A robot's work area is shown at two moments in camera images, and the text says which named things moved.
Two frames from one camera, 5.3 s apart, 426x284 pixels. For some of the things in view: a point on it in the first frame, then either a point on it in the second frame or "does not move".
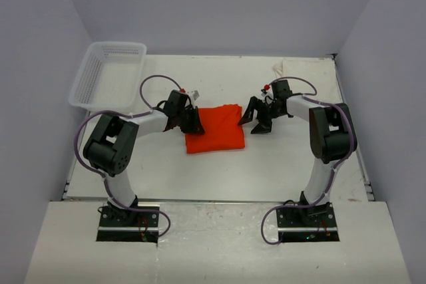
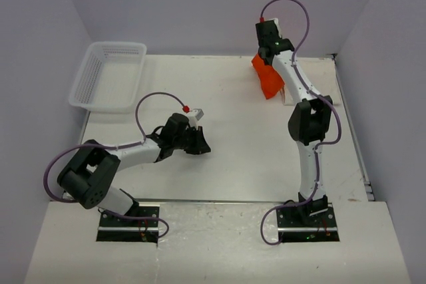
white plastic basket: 110,76 does not move
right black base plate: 315,223 does not move
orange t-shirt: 223,128 to 271,82
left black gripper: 195,126 to 200,145
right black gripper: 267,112 to 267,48
